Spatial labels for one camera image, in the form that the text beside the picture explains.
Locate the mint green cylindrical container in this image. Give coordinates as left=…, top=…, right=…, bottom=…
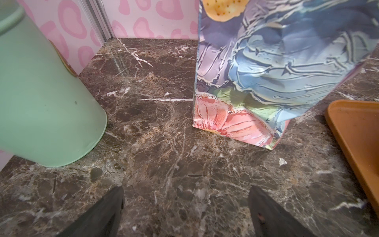
left=1, top=1, right=107, bottom=167

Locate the brown rectangular tray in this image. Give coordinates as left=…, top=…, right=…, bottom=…
left=325, top=100, right=379, bottom=214

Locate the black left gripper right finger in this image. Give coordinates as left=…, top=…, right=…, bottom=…
left=248, top=186, right=315, bottom=237

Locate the colourful floral paper bag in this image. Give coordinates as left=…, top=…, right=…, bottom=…
left=192, top=1, right=379, bottom=150

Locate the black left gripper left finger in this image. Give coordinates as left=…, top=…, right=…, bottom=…
left=57, top=186, right=124, bottom=237

